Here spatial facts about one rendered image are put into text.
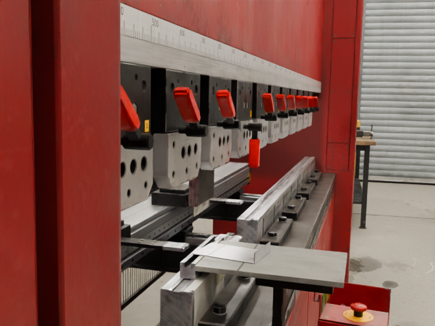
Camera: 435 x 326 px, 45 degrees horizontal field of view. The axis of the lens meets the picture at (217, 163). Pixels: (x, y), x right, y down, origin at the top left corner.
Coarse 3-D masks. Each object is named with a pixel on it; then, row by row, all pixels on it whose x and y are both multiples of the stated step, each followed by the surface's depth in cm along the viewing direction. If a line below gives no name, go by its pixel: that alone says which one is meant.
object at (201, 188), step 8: (200, 176) 97; (208, 176) 102; (192, 184) 97; (200, 184) 97; (208, 184) 103; (192, 192) 97; (200, 192) 97; (208, 192) 103; (192, 200) 97; (200, 200) 98; (208, 200) 106; (200, 208) 101
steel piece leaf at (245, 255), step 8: (224, 248) 105; (232, 248) 105; (240, 248) 105; (248, 248) 105; (264, 248) 100; (208, 256) 100; (216, 256) 99; (224, 256) 99; (232, 256) 100; (240, 256) 100; (248, 256) 100; (256, 256) 96; (264, 256) 100
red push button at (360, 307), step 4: (352, 304) 127; (356, 304) 127; (360, 304) 127; (352, 308) 126; (356, 308) 125; (360, 308) 125; (364, 308) 125; (356, 312) 126; (360, 312) 126; (356, 316) 126; (360, 316) 126
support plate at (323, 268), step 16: (272, 256) 101; (288, 256) 101; (304, 256) 101; (320, 256) 101; (336, 256) 102; (224, 272) 93; (240, 272) 92; (256, 272) 91; (272, 272) 91; (288, 272) 92; (304, 272) 92; (320, 272) 92; (336, 272) 92
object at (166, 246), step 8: (128, 224) 114; (128, 232) 113; (128, 240) 108; (136, 240) 108; (144, 240) 108; (152, 240) 108; (152, 248) 105; (160, 248) 105; (168, 248) 104; (176, 248) 104; (184, 248) 104
